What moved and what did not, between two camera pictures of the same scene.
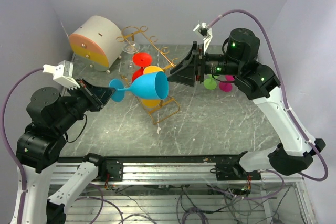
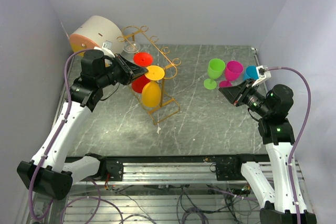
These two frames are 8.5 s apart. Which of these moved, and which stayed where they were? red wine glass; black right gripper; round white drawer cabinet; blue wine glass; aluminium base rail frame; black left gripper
Moved: black right gripper; blue wine glass; black left gripper
Stayed: red wine glass; round white drawer cabinet; aluminium base rail frame
